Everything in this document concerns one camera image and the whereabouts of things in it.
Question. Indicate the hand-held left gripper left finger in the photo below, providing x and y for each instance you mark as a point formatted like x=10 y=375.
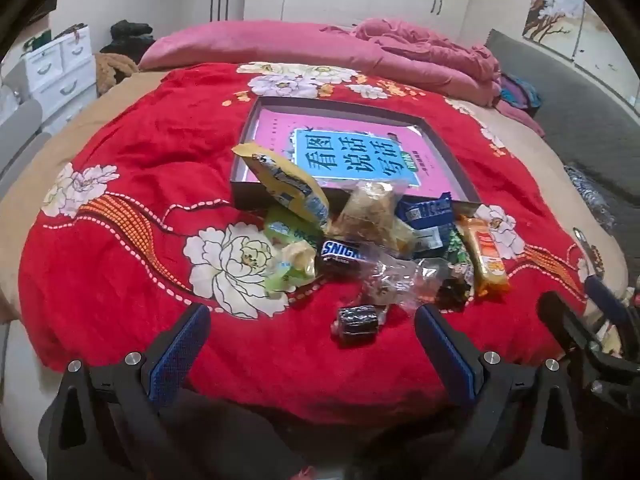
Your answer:
x=175 y=355

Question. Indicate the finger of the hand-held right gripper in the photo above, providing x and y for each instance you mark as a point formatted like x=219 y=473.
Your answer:
x=567 y=325
x=607 y=300

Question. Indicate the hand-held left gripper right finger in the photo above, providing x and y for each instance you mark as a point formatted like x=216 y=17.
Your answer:
x=445 y=355

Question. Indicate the clear packet of red candy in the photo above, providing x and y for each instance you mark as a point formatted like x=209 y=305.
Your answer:
x=400 y=280

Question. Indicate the small dark candy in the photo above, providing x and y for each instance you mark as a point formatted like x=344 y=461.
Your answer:
x=357 y=322

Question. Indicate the dark green snack packet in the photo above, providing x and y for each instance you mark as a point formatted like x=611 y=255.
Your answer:
x=457 y=260

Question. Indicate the orange snack packet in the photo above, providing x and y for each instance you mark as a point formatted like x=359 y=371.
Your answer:
x=485 y=255

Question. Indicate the blue snack packet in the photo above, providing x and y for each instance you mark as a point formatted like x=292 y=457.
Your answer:
x=427 y=220

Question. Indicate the brown chocolate bar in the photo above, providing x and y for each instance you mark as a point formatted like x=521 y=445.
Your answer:
x=342 y=255

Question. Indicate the green milk snack packet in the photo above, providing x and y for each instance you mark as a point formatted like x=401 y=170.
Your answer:
x=290 y=260

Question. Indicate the clear bag of brown pastry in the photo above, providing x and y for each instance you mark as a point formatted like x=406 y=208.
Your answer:
x=370 y=210

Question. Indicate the yellow candy packet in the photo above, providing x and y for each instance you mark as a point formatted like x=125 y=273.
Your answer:
x=285 y=180

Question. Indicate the dark cardboard box tray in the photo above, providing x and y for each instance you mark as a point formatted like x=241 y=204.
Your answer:
x=350 y=104

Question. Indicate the grey patterned cloth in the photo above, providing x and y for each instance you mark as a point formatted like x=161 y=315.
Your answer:
x=587 y=195

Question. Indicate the grey padded headboard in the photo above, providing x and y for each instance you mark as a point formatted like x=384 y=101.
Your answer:
x=575 y=110

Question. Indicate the red floral blanket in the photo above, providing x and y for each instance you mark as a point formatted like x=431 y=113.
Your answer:
x=150 y=160

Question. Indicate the tan bed sheet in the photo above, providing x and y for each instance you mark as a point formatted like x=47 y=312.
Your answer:
x=30 y=185

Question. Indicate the pink and blue book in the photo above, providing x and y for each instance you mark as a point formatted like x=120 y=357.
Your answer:
x=345 y=155

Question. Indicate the purple and teal cloth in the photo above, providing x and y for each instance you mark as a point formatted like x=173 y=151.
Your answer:
x=520 y=91

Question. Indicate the brown plush cloth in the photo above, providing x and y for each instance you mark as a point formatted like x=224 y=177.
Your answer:
x=115 y=72

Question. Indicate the white drawer cabinet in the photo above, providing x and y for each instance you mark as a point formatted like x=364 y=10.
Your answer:
x=60 y=70

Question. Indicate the black cloth pile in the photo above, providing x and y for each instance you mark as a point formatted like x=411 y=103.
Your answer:
x=127 y=35

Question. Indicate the floral wall painting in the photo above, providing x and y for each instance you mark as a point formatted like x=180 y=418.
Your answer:
x=565 y=15

